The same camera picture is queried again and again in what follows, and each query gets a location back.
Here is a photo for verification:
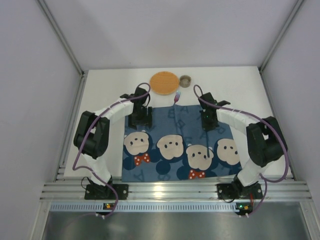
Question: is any shiny blue spoon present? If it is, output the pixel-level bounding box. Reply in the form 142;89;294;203
205;131;210;158

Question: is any orange woven round plate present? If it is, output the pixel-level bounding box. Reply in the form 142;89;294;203
149;71;180;95

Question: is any iridescent purple fork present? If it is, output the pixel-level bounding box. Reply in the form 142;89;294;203
173;91;181;106

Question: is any blue cartoon placemat cloth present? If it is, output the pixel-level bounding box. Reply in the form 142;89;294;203
121;105;242;183

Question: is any small brown woven cup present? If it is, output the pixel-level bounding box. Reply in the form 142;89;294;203
179;75;192;88

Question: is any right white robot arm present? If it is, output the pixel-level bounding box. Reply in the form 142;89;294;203
196;95;289;187

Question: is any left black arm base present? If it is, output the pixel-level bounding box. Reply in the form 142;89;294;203
80;177;129;200

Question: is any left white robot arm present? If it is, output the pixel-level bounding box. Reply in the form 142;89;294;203
72;82;152;187

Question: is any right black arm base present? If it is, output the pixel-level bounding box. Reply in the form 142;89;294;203
216;176;263;203

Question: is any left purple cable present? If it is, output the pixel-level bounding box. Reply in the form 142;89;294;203
72;82;120;218

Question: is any purple cable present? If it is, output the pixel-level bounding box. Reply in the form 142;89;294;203
193;84;291;217
72;82;120;218

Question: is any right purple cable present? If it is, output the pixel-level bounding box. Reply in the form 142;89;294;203
193;84;291;217

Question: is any slotted grey cable duct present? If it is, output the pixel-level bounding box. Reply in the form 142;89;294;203
50;201;252;213

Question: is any left aluminium frame post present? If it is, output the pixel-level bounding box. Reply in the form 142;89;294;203
35;0;84;76

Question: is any aluminium frame post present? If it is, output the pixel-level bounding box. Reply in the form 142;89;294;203
35;0;84;76
258;0;306;75

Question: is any right aluminium frame post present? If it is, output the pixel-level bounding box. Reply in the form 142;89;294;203
258;0;306;75

